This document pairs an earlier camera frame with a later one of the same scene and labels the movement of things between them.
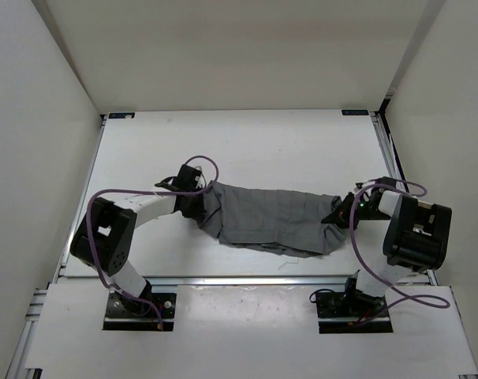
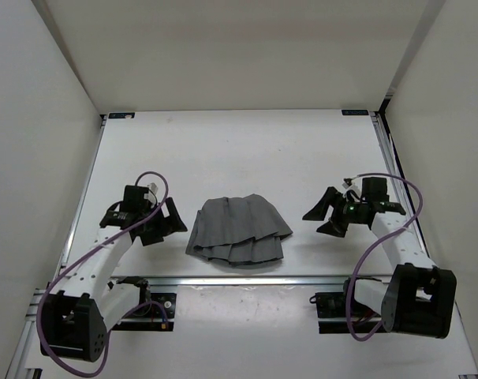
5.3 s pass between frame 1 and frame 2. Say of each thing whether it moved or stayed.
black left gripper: moved
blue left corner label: stayed
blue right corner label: stayed
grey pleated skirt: moved
